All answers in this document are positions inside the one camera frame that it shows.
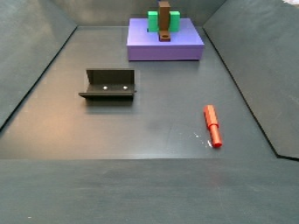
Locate red peg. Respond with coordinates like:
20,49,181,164
203,105,222,148

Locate purple base block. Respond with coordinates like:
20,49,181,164
126,18,205,61

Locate green block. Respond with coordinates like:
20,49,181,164
147,11,181,32

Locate black angle bracket fixture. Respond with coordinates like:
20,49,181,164
79,68,137,99

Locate brown L-shaped bracket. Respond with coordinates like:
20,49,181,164
158,1,171,42

